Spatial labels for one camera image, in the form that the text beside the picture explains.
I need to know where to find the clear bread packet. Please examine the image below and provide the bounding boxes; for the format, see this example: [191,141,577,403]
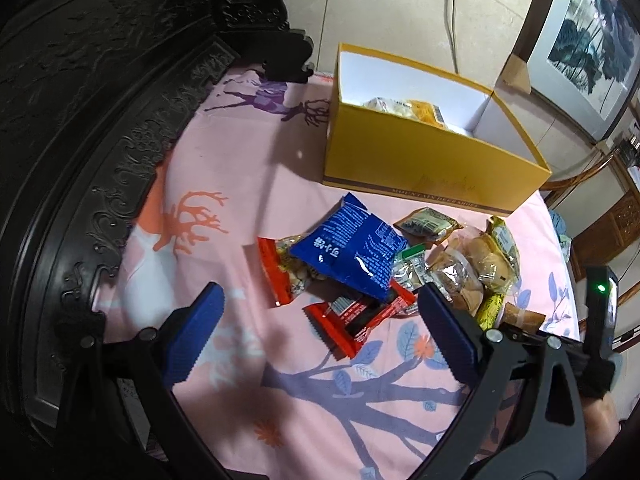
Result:
[427,247,486,313]

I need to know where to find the blue snack packet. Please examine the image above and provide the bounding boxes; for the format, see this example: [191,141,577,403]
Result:
[290,192,408,306]

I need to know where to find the cardboard corner protector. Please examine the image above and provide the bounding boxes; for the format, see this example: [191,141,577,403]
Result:
[495,52,532,95]

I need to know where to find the red-edged clear peanut packet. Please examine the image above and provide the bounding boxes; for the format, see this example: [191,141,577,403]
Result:
[256,234,313,307]

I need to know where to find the framed lotus painting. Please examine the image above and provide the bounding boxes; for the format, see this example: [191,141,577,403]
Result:
[510,0,640,143]

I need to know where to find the yellow clear snack packet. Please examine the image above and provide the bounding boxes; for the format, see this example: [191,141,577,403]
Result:
[400,99,448,126]

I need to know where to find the person's right forearm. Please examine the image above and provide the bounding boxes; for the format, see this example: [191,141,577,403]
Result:
[582,397,623,466]

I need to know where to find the green and yellow snack packet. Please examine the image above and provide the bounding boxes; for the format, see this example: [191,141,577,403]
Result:
[392,207,463,246]

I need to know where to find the white power cable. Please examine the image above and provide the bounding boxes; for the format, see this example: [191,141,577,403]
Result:
[446,0,463,75]

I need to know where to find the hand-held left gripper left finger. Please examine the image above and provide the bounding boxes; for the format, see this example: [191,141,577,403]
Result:
[62,282,226,480]

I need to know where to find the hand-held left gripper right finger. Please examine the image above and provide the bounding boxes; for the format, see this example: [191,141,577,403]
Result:
[417,284,590,480]

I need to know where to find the small yellow snack packet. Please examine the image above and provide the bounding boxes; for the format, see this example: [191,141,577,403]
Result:
[474,292,503,331]

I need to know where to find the bread packet with yellow label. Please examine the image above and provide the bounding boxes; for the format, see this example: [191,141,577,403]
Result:
[460,215,522,293]

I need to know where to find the pink printed blanket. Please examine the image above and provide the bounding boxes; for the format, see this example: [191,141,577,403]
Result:
[92,57,583,480]

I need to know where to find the carved dark wooden furniture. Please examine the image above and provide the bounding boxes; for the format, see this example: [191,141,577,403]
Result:
[0,0,316,480]

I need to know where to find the wooden armchair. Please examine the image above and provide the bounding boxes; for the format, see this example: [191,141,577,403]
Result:
[540,150,640,286]

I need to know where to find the silver snack packet green edge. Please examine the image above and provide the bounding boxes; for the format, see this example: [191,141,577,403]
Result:
[390,244,428,293]

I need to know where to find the blue cloth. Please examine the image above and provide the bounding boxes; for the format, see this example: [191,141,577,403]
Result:
[549,209,571,241]

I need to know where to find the yellow cardboard box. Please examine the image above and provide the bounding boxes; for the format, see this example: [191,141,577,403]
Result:
[322,42,553,217]

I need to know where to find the red and black snack packet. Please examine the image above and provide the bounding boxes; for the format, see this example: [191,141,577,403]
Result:
[303,285,418,359]

